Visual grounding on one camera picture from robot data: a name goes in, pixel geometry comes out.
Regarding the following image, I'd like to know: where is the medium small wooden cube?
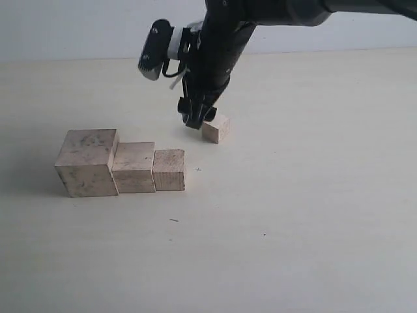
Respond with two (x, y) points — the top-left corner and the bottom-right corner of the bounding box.
(152, 149), (185, 191)

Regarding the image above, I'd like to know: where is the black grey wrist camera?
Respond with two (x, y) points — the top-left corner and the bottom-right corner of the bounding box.
(137, 19), (184, 81)

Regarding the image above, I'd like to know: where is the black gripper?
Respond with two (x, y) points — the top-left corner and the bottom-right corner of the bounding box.
(179, 19), (255, 130)

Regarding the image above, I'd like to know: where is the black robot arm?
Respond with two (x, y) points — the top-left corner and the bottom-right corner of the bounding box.
(178, 0), (416, 129)

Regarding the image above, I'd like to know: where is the second largest wooden cube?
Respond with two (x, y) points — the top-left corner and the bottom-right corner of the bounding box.
(112, 142), (156, 194)

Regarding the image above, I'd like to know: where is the smallest wooden cube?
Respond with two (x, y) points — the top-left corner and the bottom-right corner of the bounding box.
(201, 114), (231, 144)

